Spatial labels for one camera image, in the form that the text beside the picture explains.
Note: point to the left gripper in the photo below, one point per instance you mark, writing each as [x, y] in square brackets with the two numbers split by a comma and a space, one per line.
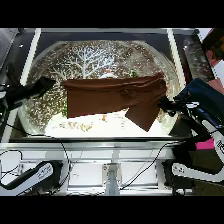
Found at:
[46, 85]

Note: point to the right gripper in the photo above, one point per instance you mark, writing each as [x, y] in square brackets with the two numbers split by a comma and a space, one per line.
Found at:
[168, 106]

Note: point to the brown trousers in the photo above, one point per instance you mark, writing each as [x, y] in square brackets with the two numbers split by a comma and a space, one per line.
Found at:
[100, 96]

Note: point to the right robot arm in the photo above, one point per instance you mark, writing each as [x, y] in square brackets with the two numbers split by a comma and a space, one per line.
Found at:
[200, 173]

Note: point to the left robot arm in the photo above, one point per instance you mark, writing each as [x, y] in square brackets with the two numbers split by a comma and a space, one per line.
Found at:
[30, 176]

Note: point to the heap of clothes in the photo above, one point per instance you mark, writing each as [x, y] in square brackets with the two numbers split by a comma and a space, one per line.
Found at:
[215, 46]

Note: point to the dark blue garment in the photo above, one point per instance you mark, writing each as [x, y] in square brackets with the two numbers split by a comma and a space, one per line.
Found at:
[206, 93]

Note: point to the pink garment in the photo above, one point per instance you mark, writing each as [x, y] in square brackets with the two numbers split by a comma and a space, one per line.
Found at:
[205, 145]

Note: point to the silver frame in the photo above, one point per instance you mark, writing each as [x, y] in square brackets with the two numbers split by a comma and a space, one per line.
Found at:
[111, 173]

